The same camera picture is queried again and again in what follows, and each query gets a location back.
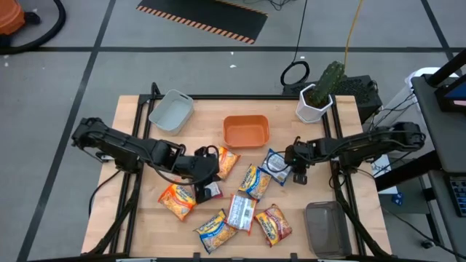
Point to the white hexagonal plant pot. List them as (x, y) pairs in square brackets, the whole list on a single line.
[(309, 113)]

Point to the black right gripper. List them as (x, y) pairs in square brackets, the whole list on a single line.
[(302, 154)]

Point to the black monitor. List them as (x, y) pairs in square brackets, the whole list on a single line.
[(455, 96)]

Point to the grey desk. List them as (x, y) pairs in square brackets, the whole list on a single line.
[(437, 127)]

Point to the small blue floor object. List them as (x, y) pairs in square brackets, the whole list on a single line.
[(397, 198)]

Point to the black aluminium table frame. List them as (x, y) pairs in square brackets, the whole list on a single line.
[(236, 97)]

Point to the green cactus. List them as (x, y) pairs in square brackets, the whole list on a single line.
[(327, 82)]

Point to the light grey plastic bin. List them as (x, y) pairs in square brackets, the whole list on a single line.
[(171, 113)]

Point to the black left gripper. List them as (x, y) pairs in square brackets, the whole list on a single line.
[(198, 169)]

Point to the orange Maruchan ramen pack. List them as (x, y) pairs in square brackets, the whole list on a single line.
[(228, 162), (176, 202), (241, 214)]

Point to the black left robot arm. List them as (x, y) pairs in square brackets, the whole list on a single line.
[(120, 145)]

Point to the black hazard-striped floor mat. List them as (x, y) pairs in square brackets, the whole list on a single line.
[(204, 14)]

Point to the black computer case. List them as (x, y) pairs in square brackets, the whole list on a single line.
[(356, 89)]

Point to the orange plastic bin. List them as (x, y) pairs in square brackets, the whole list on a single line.
[(245, 134)]

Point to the black keyboard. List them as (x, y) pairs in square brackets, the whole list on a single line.
[(459, 196)]

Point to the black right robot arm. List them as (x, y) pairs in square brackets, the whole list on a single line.
[(364, 145)]

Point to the white paper sheet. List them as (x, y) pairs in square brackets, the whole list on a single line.
[(382, 171)]

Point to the blue Maruchan ramen pack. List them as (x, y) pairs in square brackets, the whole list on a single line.
[(215, 231), (276, 165), (255, 182)]

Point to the dark translucent plastic bin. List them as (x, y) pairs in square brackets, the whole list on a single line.
[(327, 229)]

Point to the orange shop vacuum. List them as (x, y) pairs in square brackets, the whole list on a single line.
[(9, 16)]

